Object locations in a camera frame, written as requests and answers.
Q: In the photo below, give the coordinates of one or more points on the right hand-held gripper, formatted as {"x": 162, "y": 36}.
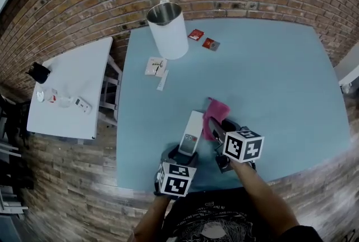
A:
{"x": 238, "y": 148}

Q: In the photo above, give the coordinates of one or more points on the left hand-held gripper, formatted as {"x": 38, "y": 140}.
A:
{"x": 176, "y": 182}

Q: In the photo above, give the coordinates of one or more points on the pink cloth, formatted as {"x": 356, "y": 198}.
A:
{"x": 216, "y": 109}

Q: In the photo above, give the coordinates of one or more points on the person's left forearm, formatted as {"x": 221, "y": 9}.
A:
{"x": 151, "y": 221}

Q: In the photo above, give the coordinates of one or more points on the person's right forearm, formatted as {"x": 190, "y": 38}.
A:
{"x": 261, "y": 201}

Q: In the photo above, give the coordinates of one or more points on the person's black printed t-shirt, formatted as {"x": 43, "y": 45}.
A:
{"x": 202, "y": 215}

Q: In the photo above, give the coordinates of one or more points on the white stick packet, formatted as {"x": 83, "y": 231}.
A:
{"x": 163, "y": 81}

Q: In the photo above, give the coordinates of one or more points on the red and grey sachet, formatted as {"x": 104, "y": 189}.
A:
{"x": 210, "y": 44}

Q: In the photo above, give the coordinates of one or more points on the white printed sachet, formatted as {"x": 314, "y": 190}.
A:
{"x": 155, "y": 66}

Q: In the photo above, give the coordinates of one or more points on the white electric kettle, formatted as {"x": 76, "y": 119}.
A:
{"x": 171, "y": 36}

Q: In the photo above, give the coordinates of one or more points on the clear plastic cup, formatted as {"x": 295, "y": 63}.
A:
{"x": 65, "y": 102}

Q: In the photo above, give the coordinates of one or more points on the white side table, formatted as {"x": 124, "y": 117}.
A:
{"x": 75, "y": 72}

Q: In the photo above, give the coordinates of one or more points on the round silver tin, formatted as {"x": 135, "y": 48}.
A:
{"x": 40, "y": 96}

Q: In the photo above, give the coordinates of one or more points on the black pouch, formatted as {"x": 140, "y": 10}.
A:
{"x": 39, "y": 73}

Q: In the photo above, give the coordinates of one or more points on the black office chair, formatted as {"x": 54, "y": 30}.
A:
{"x": 14, "y": 128}

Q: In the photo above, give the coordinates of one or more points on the white metal rack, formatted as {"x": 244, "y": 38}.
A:
{"x": 11, "y": 201}

